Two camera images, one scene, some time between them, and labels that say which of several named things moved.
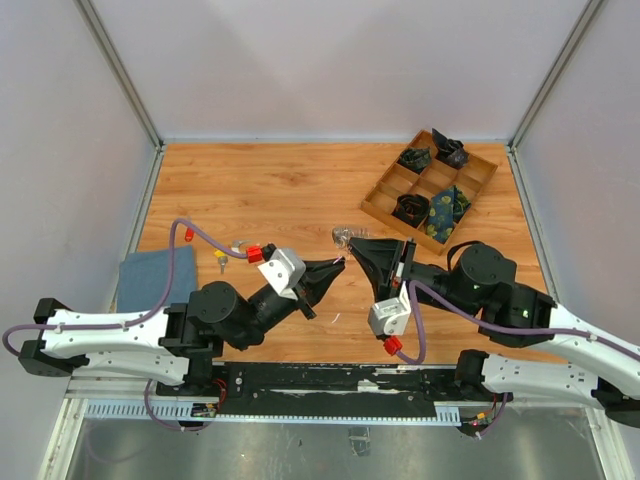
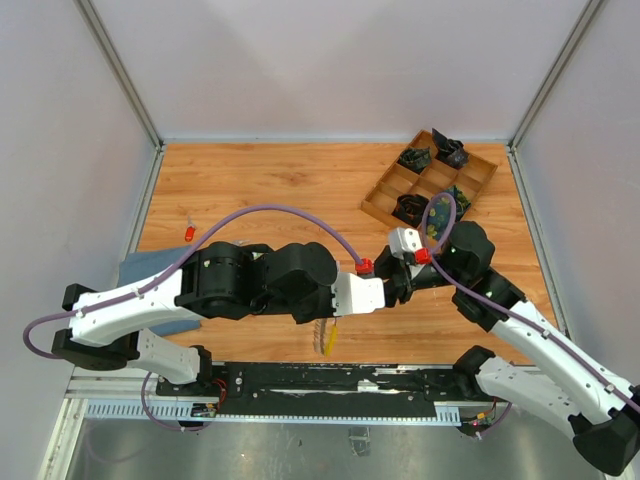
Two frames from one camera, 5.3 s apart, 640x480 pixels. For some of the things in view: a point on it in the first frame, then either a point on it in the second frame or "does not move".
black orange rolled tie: [411, 208] does not move
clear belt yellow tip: [342, 235] to [325, 335]
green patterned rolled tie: [416, 158] does not move
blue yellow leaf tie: [445, 210] does not move
